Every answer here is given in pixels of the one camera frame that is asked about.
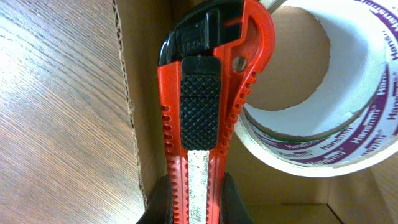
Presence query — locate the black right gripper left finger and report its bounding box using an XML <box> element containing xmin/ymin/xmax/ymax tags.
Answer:
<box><xmin>136</xmin><ymin>175</ymin><xmax>173</xmax><ymax>224</ymax></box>

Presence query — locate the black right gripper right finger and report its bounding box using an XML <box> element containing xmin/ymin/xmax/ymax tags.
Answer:
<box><xmin>220</xmin><ymin>173</ymin><xmax>254</xmax><ymax>224</ymax></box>

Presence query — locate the beige masking tape roll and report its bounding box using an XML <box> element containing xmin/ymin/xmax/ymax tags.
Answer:
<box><xmin>235</xmin><ymin>1</ymin><xmax>397</xmax><ymax>177</ymax></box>

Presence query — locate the brown cardboard box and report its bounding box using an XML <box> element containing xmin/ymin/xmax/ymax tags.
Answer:
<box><xmin>113</xmin><ymin>1</ymin><xmax>397</xmax><ymax>223</ymax></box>

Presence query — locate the orange utility knife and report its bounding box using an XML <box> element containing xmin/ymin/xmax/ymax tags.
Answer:
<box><xmin>157</xmin><ymin>0</ymin><xmax>275</xmax><ymax>223</ymax></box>

